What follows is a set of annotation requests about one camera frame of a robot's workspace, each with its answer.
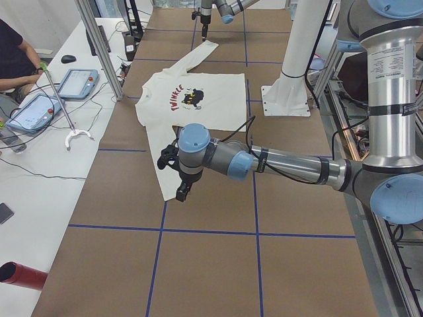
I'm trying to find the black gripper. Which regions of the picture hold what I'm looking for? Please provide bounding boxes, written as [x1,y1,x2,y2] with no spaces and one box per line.
[200,15,210,42]
[175,171,202,202]

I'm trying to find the white long-sleeve cat shirt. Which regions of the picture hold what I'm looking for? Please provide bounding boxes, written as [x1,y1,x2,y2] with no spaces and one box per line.
[135,40,247,202]

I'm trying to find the black power adapter with label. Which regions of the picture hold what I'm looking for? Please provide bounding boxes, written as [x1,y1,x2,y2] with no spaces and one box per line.
[122,32,137,61]

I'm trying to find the black keyboard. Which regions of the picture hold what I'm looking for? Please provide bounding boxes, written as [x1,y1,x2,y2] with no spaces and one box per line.
[85,25,111,56]

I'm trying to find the far blue teach pendant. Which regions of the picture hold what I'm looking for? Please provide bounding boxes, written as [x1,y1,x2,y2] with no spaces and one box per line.
[58,69,98,100]

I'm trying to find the blue teach pendant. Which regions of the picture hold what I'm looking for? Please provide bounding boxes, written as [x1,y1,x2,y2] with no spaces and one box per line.
[58,69,98,100]
[6,94,61,133]

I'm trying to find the black computer mouse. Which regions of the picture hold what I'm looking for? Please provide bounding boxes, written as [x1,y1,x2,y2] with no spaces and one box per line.
[61,54,77,64]

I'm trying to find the near blue teach pendant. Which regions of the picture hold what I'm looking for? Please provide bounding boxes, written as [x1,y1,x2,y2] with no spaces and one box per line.
[6,94,61,133]

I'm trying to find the white reacher grabber tool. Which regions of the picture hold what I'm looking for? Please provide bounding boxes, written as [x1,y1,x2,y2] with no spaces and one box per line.
[40,61,94,151]

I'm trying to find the black smartphone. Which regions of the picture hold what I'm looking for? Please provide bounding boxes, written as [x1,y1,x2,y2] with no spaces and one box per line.
[0,203,15,225]

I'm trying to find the clear plastic bottle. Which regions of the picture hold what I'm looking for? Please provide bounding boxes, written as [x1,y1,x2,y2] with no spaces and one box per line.
[1,122,26,153]

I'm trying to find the red cylinder tube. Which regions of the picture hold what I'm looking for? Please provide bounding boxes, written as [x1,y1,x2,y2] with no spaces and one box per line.
[1,262,48,291]

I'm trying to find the seated person in black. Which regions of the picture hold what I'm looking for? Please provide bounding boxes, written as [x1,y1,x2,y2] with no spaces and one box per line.
[1,20,44,104]

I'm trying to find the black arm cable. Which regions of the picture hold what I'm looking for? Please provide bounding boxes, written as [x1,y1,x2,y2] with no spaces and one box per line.
[223,114,318,184]

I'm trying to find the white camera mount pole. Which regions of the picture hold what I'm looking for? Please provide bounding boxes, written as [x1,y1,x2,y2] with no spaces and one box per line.
[261,0,332,117]

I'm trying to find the aluminium frame post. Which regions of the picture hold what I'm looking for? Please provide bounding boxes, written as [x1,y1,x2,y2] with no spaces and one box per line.
[75,0,124,101]

